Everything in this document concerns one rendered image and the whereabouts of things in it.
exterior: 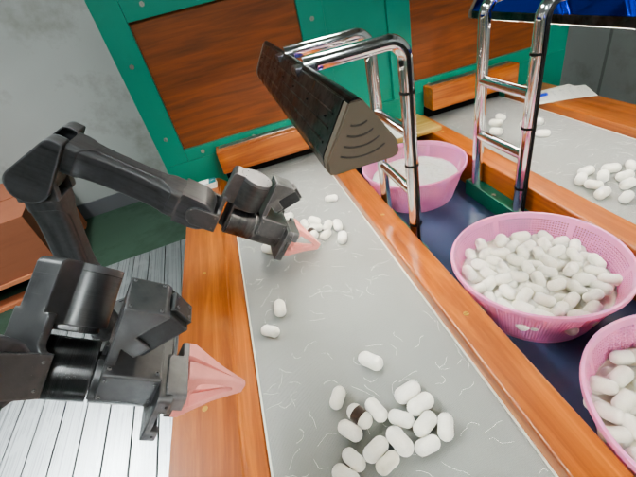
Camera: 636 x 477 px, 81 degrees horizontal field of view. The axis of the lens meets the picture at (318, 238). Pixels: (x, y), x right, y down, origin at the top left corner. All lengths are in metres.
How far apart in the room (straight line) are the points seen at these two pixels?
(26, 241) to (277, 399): 2.22
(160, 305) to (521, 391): 0.42
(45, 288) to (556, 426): 0.53
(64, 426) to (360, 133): 0.71
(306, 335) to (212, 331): 0.16
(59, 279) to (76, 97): 2.89
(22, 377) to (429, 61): 1.23
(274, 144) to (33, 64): 2.36
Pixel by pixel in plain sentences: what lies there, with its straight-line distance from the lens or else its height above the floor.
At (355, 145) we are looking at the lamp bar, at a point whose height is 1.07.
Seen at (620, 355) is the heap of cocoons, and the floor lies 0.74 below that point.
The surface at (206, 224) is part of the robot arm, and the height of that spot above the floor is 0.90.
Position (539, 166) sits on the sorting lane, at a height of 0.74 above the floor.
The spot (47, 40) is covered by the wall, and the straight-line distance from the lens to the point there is 3.23.
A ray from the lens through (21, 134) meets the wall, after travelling 3.41.
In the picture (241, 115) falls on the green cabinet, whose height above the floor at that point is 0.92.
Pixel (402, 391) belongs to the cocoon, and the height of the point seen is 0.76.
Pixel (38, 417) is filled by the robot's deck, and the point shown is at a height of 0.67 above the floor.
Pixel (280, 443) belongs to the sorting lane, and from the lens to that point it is 0.55.
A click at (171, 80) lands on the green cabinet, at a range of 1.16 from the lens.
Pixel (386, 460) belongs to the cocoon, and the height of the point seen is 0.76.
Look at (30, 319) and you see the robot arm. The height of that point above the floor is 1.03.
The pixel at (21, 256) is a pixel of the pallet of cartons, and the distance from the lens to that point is 2.69.
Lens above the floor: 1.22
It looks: 35 degrees down
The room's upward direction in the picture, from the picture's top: 14 degrees counter-clockwise
